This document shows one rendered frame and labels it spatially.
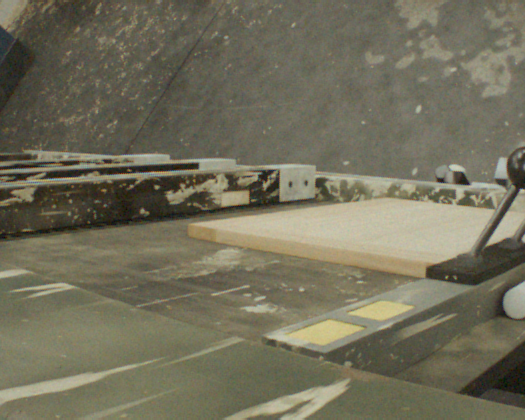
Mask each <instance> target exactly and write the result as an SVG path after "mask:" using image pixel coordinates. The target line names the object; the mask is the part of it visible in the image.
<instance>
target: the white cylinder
mask: <svg viewBox="0 0 525 420"><path fill-rule="evenodd" d="M503 309H504V311H505V312H506V314H507V315H508V316H509V317H510V318H514V319H517V320H520V319H523V318H525V282H524V283H522V284H521V285H519V286H517V287H515V288H512V289H510V290H509V291H507V292H506V293H505V297H504V300H503Z"/></svg>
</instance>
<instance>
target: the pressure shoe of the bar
mask: <svg viewBox="0 0 525 420"><path fill-rule="evenodd" d="M248 203H249V189H241V190H230V191H222V207H227V206H236V205H244V204H248Z"/></svg>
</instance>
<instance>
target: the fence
mask: <svg viewBox="0 0 525 420"><path fill-rule="evenodd" d="M524 282H525V262H524V263H521V264H519V265H516V266H515V267H512V268H510V269H508V270H506V271H504V272H502V273H500V274H498V275H496V276H493V277H492V278H489V279H487V280H486V281H483V282H481V283H479V284H477V285H469V284H465V285H464V284H459V283H454V282H449V281H444V280H434V279H429V278H425V279H422V280H419V281H416V282H414V283H411V284H408V285H405V286H403V287H400V288H397V289H394V290H391V291H388V292H386V293H383V294H380V295H377V296H374V297H371V298H369V299H366V300H363V301H360V302H357V303H354V304H351V305H348V306H346V307H343V308H341V309H338V310H335V311H332V312H329V313H326V314H323V315H320V316H317V317H315V318H312V319H309V320H306V321H303V322H300V323H297V324H294V325H291V326H288V327H285V328H282V329H280V330H277V331H274V332H271V333H265V334H262V336H261V344H264V345H267V346H271V347H274V348H280V349H283V350H287V351H290V352H294V353H297V354H301V355H303V356H307V357H313V358H317V359H320V360H324V361H326V362H330V363H333V364H335V363H337V364H340V365H343V366H346V367H349V368H353V369H355V368H356V369H359V370H362V371H366V372H369V373H375V374H379V375H381V376H384V377H387V376H388V377H391V376H392V375H394V374H395V373H398V372H400V371H402V370H405V369H406V368H407V367H409V366H411V365H413V364H415V363H417V362H418V361H420V360H421V359H423V358H425V357H427V356H429V355H430V354H432V353H434V352H435V351H437V350H439V349H440V348H442V347H444V346H446V345H448V344H449V343H450V342H452V341H454V340H456V339H458V338H459V337H460V336H462V335H464V334H466V333H467V332H469V331H471V330H473V329H474V328H475V327H477V326H479V325H481V324H482V323H484V322H486V321H487V320H489V319H491V318H493V317H495V316H497V315H499V314H500V313H501V312H503V311H504V309H503V300H504V297H505V293H506V292H507V291H509V290H510V289H512V288H515V287H517V286H519V285H521V284H522V283H524ZM380 301H385V302H394V303H398V304H403V305H408V306H411V307H414V308H412V309H410V310H407V311H405V312H403V313H400V314H398V315H395V316H393V317H391V318H389V319H386V320H384V321H379V320H376V319H372V318H367V317H363V316H360V315H356V316H355V315H351V314H347V313H350V312H353V311H356V310H358V309H361V308H364V307H367V306H369V305H372V304H374V303H377V302H380ZM328 320H331V321H335V322H338V321H339V322H342V323H347V324H351V325H355V326H359V327H362V328H365V329H362V330H360V331H357V332H354V333H351V334H348V335H345V336H343V337H340V338H338V339H335V340H333V341H331V342H329V343H326V344H324V345H322V344H318V343H311V342H308V341H304V340H301V339H297V338H293V337H290V336H286V334H289V333H292V332H295V331H300V330H304V329H306V328H309V327H312V326H314V325H317V324H320V323H322V322H325V321H328Z"/></svg>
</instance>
